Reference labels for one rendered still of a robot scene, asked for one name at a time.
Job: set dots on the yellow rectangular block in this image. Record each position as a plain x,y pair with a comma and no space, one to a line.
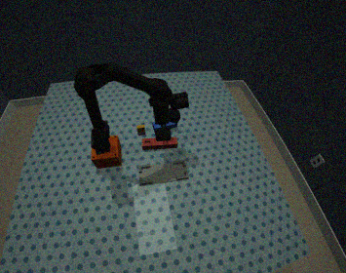
140,129

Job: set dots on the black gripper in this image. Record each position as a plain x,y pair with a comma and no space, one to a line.
164,133

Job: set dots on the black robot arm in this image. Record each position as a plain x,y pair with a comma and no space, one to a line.
86,84

